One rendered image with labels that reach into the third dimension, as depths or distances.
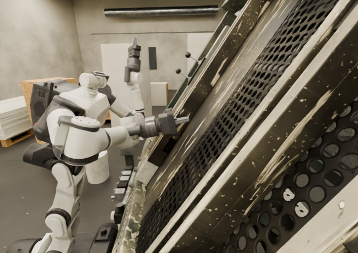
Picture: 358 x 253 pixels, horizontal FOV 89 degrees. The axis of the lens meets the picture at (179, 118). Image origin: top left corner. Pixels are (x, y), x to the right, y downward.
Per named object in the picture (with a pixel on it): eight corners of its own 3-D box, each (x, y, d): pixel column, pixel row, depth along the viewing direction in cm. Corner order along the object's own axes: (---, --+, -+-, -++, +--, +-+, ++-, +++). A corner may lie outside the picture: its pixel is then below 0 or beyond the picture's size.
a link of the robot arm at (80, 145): (129, 126, 68) (97, 134, 49) (122, 152, 69) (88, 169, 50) (104, 117, 69) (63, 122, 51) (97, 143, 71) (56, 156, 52)
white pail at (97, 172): (94, 170, 263) (89, 140, 248) (114, 170, 261) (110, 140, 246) (81, 184, 233) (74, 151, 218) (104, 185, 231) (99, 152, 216)
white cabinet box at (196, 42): (187, 111, 550) (188, 36, 485) (207, 111, 545) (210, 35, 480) (187, 116, 493) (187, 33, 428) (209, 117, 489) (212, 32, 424)
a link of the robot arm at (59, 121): (57, 120, 46) (50, 101, 62) (47, 168, 47) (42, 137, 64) (104, 125, 53) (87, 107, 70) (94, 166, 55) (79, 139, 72)
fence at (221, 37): (153, 148, 137) (148, 145, 136) (229, 30, 114) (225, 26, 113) (153, 151, 133) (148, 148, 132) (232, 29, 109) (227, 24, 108)
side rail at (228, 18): (162, 138, 162) (151, 131, 160) (238, 21, 135) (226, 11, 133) (161, 140, 156) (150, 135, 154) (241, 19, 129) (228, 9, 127)
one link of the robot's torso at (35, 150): (18, 166, 97) (24, 138, 92) (35, 154, 109) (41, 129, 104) (72, 182, 101) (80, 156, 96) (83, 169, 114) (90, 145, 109)
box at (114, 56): (128, 123, 447) (120, 46, 391) (152, 124, 442) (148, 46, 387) (113, 139, 362) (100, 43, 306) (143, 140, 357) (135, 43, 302)
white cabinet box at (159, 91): (152, 102, 656) (151, 82, 633) (168, 102, 652) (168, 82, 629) (149, 105, 614) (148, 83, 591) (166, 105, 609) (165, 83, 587)
